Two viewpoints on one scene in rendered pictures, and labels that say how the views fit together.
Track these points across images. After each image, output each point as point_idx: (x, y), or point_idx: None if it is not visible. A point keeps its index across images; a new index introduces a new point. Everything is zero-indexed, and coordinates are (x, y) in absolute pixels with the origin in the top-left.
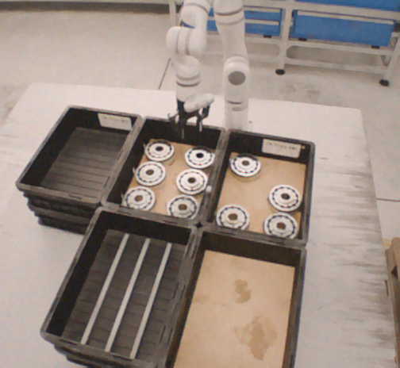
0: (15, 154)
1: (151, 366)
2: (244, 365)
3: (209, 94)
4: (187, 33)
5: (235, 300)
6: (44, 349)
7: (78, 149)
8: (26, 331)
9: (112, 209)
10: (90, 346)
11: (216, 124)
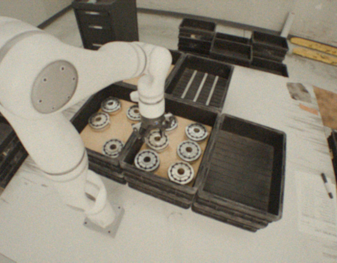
0: (314, 229)
1: (187, 53)
2: None
3: (134, 94)
4: (148, 44)
5: None
6: (236, 99)
7: (255, 192)
8: (247, 106)
9: (212, 107)
10: (213, 78)
11: (118, 249)
